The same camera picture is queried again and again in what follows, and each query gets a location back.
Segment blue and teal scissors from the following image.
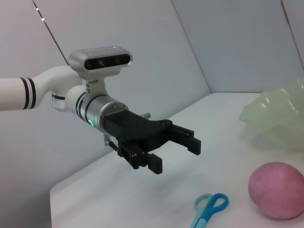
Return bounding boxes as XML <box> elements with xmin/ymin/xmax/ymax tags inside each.
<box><xmin>189</xmin><ymin>192</ymin><xmax>229</xmax><ymax>228</ymax></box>

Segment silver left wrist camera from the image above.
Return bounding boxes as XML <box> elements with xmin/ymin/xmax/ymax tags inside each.
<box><xmin>68</xmin><ymin>45</ymin><xmax>133</xmax><ymax>80</ymax></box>

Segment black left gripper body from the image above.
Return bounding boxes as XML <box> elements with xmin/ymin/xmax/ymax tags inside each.
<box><xmin>102</xmin><ymin>110</ymin><xmax>173</xmax><ymax>153</ymax></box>

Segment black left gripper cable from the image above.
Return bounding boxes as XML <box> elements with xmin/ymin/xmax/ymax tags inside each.
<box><xmin>103</xmin><ymin>133</ymin><xmax>119</xmax><ymax>152</ymax></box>

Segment pink peach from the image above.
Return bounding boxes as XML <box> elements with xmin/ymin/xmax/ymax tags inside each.
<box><xmin>247</xmin><ymin>161</ymin><xmax>304</xmax><ymax>220</ymax></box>

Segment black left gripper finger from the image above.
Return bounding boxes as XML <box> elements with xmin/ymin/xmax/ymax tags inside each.
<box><xmin>169</xmin><ymin>124</ymin><xmax>202</xmax><ymax>156</ymax></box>
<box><xmin>117</xmin><ymin>140</ymin><xmax>163</xmax><ymax>175</ymax></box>

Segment pale green glass fruit plate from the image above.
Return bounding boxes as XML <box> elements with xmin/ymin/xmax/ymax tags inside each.
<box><xmin>238</xmin><ymin>76</ymin><xmax>304</xmax><ymax>152</ymax></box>

